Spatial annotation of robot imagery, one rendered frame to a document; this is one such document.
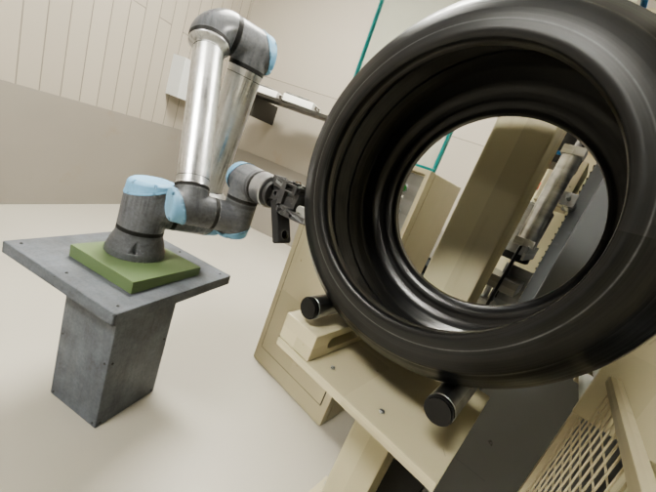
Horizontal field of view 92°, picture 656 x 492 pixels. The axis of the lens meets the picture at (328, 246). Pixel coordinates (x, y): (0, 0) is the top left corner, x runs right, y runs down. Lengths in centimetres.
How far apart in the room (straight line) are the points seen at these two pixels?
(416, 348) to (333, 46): 391
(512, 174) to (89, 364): 144
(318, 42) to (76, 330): 370
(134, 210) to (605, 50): 116
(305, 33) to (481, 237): 382
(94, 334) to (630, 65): 144
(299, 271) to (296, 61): 313
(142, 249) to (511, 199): 111
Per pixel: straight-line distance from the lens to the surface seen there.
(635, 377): 80
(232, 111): 119
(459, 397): 57
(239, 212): 94
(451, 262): 87
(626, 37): 52
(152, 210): 121
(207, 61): 108
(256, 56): 119
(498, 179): 87
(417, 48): 58
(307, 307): 63
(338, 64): 412
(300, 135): 408
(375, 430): 61
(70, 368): 155
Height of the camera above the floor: 118
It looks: 14 degrees down
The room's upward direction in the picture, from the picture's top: 21 degrees clockwise
